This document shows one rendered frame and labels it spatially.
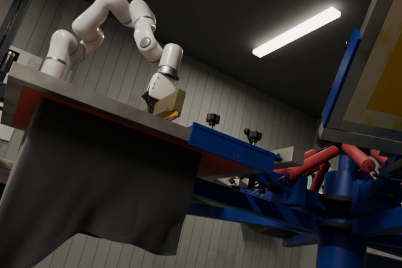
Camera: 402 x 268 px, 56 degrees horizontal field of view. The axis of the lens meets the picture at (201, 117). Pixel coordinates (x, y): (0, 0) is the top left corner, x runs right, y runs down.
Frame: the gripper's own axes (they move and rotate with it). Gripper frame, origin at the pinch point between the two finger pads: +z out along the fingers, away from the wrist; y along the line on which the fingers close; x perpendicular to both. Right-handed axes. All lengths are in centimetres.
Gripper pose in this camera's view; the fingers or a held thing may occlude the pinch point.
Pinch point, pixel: (155, 115)
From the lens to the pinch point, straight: 137.0
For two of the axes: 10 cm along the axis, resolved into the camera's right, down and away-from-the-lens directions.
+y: -8.5, -3.5, -4.0
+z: -2.2, 9.2, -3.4
